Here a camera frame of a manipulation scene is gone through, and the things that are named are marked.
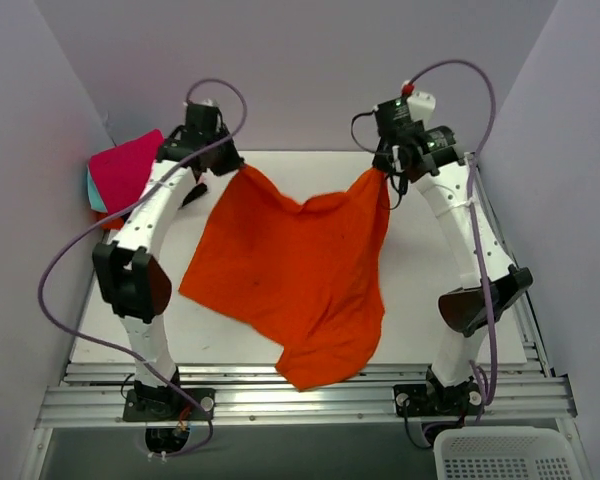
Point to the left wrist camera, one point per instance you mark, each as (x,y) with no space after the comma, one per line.
(212,103)

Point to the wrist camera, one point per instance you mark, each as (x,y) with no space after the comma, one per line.
(421,104)
(212,103)

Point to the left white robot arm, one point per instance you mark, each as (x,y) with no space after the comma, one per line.
(127,267)

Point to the teal folded t-shirt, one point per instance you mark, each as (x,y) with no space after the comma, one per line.
(94,197)

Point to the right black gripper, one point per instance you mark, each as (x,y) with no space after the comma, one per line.
(387,160)

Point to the orange folded t-shirt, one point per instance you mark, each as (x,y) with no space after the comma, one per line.
(114,224)

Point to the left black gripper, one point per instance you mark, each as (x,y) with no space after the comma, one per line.
(225,157)

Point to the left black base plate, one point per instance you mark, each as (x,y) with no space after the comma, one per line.
(142,409)

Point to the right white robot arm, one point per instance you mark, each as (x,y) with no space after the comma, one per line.
(412,154)

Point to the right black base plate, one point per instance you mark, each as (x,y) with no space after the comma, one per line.
(425,400)

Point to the aluminium mounting rail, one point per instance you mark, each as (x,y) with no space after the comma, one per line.
(89,396)

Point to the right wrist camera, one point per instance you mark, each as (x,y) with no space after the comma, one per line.
(421,104)

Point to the black folded t-shirt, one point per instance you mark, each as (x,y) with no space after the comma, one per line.
(197,192)

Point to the white plastic basket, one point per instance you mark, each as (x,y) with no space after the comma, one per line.
(504,452)

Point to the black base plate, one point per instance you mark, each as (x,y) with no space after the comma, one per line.
(142,409)
(425,400)

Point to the magenta folded t-shirt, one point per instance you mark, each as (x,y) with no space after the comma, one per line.
(121,173)

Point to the orange t-shirt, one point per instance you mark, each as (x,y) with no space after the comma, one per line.
(304,275)
(114,224)

